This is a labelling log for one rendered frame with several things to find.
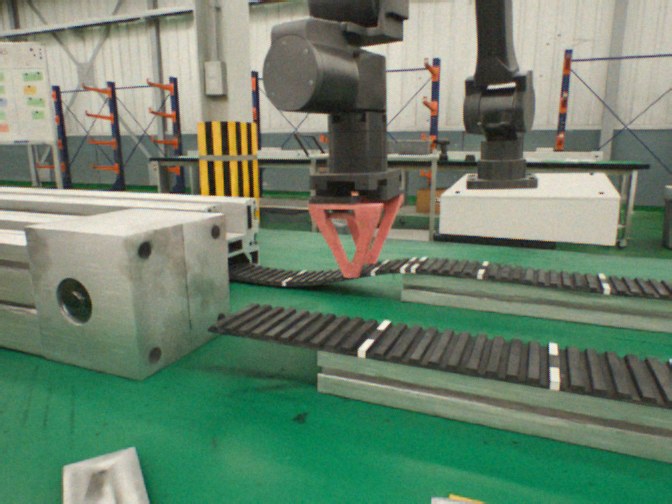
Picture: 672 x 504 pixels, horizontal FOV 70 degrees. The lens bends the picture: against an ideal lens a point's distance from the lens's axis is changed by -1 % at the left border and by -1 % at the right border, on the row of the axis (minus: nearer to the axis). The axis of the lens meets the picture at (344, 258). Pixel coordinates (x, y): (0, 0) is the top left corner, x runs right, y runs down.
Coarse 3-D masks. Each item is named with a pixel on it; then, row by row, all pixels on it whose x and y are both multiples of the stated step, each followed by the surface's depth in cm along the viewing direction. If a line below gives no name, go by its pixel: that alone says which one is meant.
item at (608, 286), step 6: (594, 276) 43; (600, 276) 42; (612, 276) 42; (600, 282) 41; (606, 282) 40; (612, 282) 41; (618, 282) 40; (600, 288) 40; (606, 288) 39; (612, 288) 40; (618, 288) 39; (624, 288) 39; (606, 294) 39; (612, 294) 38; (618, 294) 38; (624, 294) 38
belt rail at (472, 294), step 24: (408, 288) 47; (432, 288) 46; (456, 288) 44; (480, 288) 43; (504, 288) 42; (528, 288) 42; (552, 288) 41; (504, 312) 43; (528, 312) 42; (552, 312) 41; (576, 312) 41; (600, 312) 40; (624, 312) 40; (648, 312) 39
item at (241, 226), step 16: (0, 192) 71; (16, 192) 70; (32, 192) 69; (48, 192) 68; (64, 192) 67; (80, 192) 65; (96, 192) 66; (112, 192) 65; (0, 208) 63; (16, 208) 60; (32, 208) 59; (48, 208) 58; (64, 208) 57; (80, 208) 56; (96, 208) 55; (112, 208) 54; (128, 208) 53; (144, 208) 52; (160, 208) 51; (176, 208) 50; (192, 208) 50; (208, 208) 50; (224, 208) 57; (240, 208) 56; (256, 208) 58; (240, 224) 56; (256, 224) 58; (240, 240) 56; (240, 256) 58; (256, 256) 59
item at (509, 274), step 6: (504, 270) 44; (510, 270) 45; (516, 270) 44; (522, 270) 45; (504, 276) 42; (510, 276) 43; (516, 276) 42; (522, 276) 43; (510, 282) 41; (516, 282) 41
